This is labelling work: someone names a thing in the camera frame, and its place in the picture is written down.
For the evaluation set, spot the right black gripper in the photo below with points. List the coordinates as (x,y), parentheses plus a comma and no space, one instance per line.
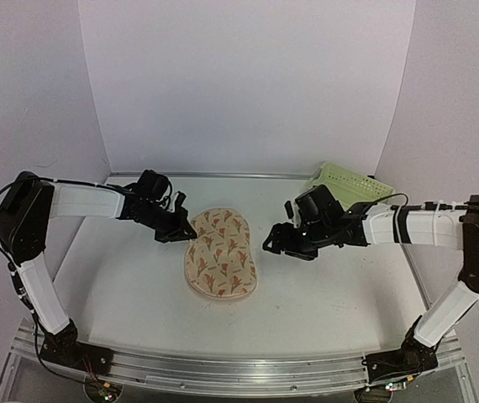
(284,243)

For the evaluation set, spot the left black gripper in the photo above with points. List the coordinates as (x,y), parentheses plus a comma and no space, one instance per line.
(177,233)

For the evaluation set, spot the floral mesh laundry bag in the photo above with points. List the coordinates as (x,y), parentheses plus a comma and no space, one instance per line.
(218,263)

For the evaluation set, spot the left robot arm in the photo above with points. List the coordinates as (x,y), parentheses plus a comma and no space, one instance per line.
(30,202)

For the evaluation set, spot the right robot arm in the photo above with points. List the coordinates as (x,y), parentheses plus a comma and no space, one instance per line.
(453,228)

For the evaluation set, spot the pale green perforated basket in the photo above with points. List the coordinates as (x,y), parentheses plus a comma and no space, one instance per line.
(346,186)

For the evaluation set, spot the back edge aluminium strip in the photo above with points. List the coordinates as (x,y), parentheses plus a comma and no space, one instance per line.
(279,176)

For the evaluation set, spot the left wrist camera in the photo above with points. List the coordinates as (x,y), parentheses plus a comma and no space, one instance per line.
(175,201)

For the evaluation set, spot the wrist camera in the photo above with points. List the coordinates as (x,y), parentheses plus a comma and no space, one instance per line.
(175,201)
(290,210)

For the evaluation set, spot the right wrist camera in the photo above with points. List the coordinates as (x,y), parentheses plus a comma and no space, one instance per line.
(290,210)

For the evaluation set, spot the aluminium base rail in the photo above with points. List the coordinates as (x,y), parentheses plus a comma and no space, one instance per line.
(232,355)

